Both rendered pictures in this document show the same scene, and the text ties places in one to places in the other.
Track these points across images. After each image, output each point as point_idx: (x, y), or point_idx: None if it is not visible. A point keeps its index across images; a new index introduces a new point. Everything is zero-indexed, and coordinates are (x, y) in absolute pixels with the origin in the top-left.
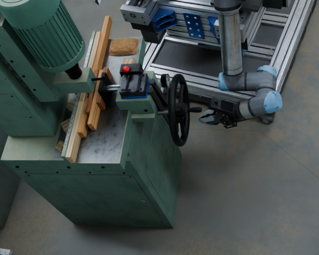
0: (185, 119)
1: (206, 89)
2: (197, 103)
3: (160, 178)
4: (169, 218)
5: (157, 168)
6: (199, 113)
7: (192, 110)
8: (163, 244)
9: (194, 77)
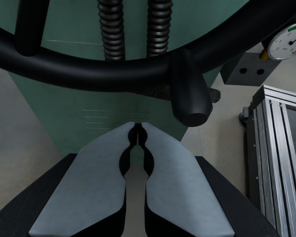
0: (132, 61)
1: (274, 185)
2: (244, 177)
3: (78, 113)
4: (63, 152)
5: (81, 96)
6: (230, 182)
7: (179, 64)
8: (47, 153)
9: (287, 162)
